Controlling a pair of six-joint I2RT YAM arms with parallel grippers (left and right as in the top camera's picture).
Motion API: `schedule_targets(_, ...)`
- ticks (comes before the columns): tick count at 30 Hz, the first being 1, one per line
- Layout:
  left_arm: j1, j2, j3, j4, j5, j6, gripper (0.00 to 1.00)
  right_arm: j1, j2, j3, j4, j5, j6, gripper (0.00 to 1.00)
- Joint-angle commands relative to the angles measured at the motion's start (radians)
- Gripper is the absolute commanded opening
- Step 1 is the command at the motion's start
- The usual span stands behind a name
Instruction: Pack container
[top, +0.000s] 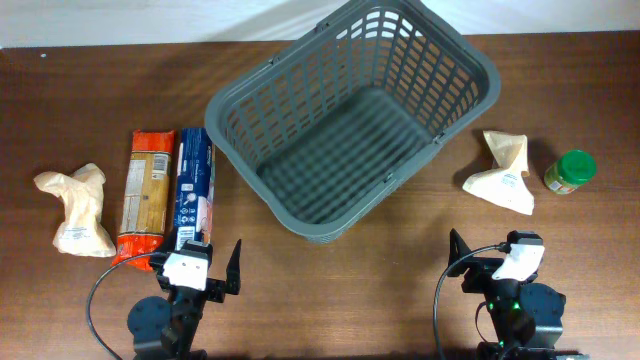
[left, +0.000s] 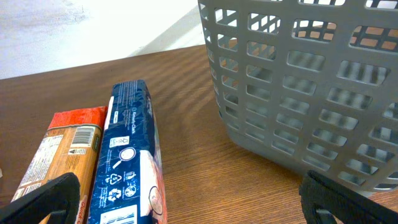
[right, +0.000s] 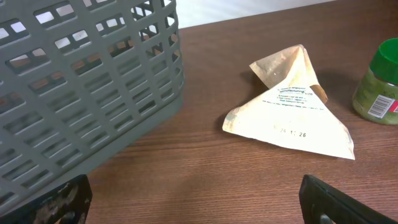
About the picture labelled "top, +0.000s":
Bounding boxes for beige bag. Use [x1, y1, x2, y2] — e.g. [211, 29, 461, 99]
[462, 130, 534, 216]
[34, 163, 116, 258]

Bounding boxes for blue pasta box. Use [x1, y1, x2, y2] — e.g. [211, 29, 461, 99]
[174, 128, 215, 250]

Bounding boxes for grey plastic basket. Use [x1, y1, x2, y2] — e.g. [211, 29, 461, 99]
[205, 0, 501, 244]

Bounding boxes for orange spaghetti package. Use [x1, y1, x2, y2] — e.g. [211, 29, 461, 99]
[112, 130, 175, 271]

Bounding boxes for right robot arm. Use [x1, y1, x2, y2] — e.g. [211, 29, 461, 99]
[439, 230, 589, 360]

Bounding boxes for green lid pesto jar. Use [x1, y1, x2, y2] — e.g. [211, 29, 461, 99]
[543, 150, 597, 195]

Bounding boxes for left black cable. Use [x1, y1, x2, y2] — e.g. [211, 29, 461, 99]
[85, 251, 169, 360]

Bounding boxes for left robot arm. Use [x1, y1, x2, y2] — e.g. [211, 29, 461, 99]
[127, 232, 242, 360]

